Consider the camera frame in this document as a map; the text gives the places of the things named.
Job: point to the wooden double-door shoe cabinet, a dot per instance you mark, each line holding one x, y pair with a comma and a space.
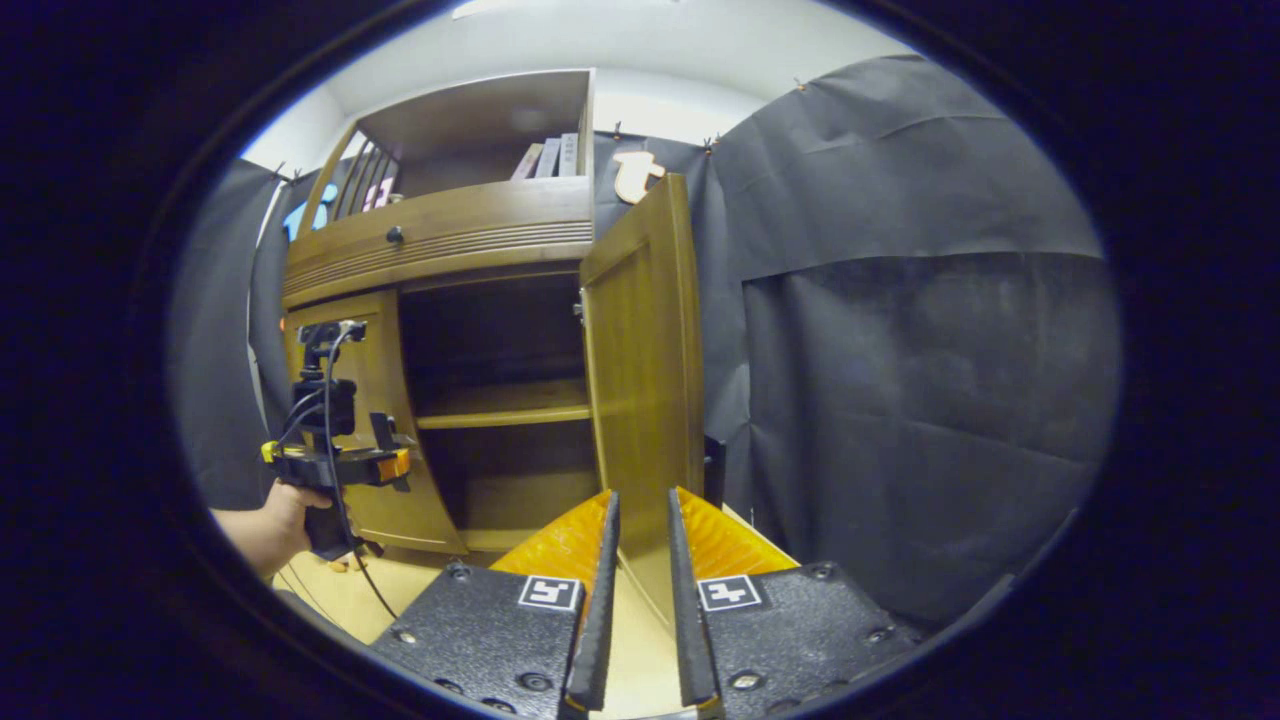
470, 120

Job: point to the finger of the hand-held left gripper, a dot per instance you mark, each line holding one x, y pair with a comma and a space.
385, 468

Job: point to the black backdrop cloth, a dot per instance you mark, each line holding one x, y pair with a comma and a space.
900, 350

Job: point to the wooden cabinet drawer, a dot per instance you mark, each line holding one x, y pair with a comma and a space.
480, 215

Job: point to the wooden cabinet door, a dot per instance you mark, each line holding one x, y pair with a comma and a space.
385, 360
640, 350

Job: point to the wooden inner cabinet shelf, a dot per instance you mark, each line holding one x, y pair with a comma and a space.
510, 405

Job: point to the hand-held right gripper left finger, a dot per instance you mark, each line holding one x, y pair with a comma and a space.
600, 620

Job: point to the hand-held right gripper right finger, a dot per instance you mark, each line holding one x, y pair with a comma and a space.
690, 620

